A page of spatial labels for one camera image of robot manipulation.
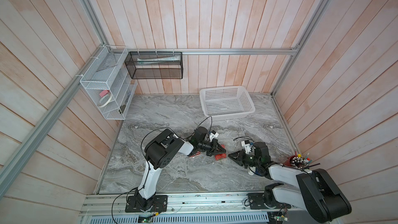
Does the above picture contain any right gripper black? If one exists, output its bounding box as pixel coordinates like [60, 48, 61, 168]
[228, 149, 260, 168]

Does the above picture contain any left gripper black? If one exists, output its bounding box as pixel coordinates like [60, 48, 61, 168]
[198, 138, 227, 157]

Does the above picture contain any clear plastic clamshell container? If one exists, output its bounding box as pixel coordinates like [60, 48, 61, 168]
[189, 151, 203, 158]

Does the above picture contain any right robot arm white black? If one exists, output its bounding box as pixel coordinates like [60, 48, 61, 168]
[228, 141, 352, 224]

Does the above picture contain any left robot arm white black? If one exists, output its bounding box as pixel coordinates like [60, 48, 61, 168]
[135, 127, 227, 205]

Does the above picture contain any white perforated plastic basket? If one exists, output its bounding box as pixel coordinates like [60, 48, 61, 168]
[200, 86, 256, 121]

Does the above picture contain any red pen cup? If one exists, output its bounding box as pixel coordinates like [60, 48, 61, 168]
[283, 152, 320, 170]

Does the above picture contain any roll of tape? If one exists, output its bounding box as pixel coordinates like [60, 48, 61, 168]
[97, 92, 113, 108]

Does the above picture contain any pink note pad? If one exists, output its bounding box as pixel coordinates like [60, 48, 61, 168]
[99, 90, 109, 98]

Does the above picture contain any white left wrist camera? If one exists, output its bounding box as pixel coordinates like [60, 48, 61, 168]
[209, 130, 219, 142]

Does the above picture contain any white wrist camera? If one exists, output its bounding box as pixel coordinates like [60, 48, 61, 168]
[209, 130, 219, 142]
[241, 140, 254, 154]

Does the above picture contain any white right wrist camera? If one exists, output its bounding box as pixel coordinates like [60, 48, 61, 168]
[241, 140, 254, 154]

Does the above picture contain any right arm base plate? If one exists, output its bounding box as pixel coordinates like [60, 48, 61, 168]
[244, 191, 292, 209]

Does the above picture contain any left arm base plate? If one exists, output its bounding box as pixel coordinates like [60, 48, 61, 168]
[125, 194, 168, 213]

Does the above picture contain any black mesh wall basket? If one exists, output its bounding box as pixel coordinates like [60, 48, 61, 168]
[124, 51, 183, 79]

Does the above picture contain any white wire wall shelf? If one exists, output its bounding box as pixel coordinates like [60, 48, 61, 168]
[80, 45, 137, 120]

